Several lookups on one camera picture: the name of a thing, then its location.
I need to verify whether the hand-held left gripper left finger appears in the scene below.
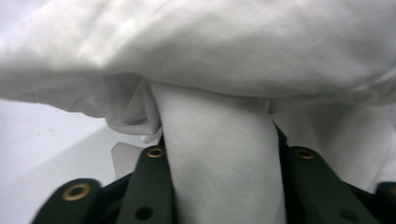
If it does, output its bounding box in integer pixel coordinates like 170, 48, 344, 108
116, 145, 176, 224

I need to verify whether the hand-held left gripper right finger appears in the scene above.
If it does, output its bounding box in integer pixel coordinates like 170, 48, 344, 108
276, 125, 383, 224

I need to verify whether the white garment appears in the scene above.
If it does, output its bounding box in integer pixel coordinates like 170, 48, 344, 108
0, 0, 396, 224

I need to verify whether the white table cover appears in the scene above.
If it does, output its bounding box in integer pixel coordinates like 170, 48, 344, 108
0, 97, 150, 224

